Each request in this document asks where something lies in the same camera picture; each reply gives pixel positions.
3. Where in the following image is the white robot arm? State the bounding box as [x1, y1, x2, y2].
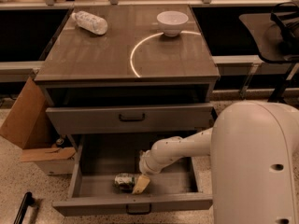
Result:
[139, 101, 299, 224]

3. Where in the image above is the grey upper drawer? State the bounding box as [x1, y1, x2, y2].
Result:
[46, 103, 213, 134]

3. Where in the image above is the clear plastic water bottle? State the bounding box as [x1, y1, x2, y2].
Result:
[71, 11, 107, 35]

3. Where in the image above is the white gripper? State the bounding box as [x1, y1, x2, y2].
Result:
[133, 150, 164, 194]

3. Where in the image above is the black bar on floor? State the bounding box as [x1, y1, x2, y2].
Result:
[13, 191, 35, 224]

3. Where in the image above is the brown cardboard box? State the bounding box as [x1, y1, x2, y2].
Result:
[0, 77, 76, 175]

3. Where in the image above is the green 7up can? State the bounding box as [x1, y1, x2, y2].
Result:
[114, 173, 138, 192]

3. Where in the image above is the open grey lower drawer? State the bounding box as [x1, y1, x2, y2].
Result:
[53, 132, 212, 217]

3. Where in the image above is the black side table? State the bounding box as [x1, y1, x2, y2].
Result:
[239, 1, 299, 103]

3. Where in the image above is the grey drawer cabinet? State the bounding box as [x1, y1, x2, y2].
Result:
[34, 4, 221, 154]

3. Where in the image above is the white ceramic bowl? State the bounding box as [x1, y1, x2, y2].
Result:
[157, 10, 189, 37]

